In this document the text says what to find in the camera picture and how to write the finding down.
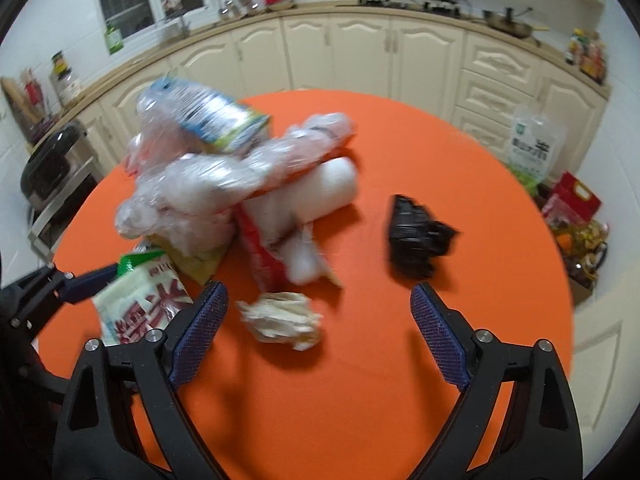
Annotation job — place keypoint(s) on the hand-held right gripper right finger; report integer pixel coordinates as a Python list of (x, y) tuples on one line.
[(440, 335)]

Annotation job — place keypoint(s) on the yellow packet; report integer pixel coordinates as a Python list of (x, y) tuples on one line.
[(200, 265)]

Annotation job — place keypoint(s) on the clear rice sack green print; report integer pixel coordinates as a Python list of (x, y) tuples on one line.
[(535, 150)]

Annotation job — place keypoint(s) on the black rice cooker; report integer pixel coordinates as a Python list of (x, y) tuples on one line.
[(50, 160)]

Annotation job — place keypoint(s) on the pink round jar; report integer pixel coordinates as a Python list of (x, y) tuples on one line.
[(172, 5)]

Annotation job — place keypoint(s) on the white foam roll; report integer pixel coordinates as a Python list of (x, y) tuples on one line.
[(320, 185)]

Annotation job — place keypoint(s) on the gas stove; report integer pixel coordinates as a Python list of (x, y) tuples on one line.
[(415, 4)]

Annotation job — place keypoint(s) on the red and white wrapper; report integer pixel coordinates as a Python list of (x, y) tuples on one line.
[(265, 255)]

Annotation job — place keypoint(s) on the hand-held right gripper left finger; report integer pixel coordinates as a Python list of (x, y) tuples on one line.
[(200, 330)]

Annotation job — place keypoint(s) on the glass jar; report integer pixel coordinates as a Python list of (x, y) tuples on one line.
[(67, 87)]

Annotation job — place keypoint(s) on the red kitchen utensil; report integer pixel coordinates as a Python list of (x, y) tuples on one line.
[(32, 91)]

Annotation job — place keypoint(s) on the blue labelled plastic packet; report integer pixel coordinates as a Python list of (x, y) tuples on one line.
[(210, 110)]

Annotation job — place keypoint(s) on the wooden cutting board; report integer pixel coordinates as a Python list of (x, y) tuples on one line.
[(17, 102)]

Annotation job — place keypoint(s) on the green and white rice bag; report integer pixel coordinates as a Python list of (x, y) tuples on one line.
[(140, 300)]

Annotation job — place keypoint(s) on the metal faucet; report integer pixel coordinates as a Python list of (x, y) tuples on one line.
[(181, 25)]

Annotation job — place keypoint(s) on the metal rack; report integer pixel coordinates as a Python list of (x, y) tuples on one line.
[(55, 210)]

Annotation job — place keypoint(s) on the cluster of condiment bottles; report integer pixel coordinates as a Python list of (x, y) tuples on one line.
[(587, 57)]

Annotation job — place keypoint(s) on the cream paper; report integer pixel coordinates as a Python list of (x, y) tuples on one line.
[(280, 317)]

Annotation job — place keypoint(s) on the clear plastic bag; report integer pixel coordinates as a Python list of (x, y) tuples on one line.
[(200, 185)]

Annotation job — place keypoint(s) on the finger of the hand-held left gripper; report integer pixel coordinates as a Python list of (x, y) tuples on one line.
[(85, 284)]

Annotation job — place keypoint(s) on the cream lower kitchen cabinets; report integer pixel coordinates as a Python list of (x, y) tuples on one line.
[(360, 55)]

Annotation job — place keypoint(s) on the white panel door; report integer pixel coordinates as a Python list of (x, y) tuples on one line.
[(597, 370)]

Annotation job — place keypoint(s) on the black snack packet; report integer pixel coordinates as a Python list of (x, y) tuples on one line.
[(415, 240)]

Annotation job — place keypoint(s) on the red gift box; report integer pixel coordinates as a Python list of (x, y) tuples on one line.
[(575, 197)]

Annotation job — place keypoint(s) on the green dish soap bottle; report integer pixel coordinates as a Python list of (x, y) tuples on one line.
[(114, 39)]

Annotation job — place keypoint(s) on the brown cardboard box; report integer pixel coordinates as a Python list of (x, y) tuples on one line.
[(582, 260)]

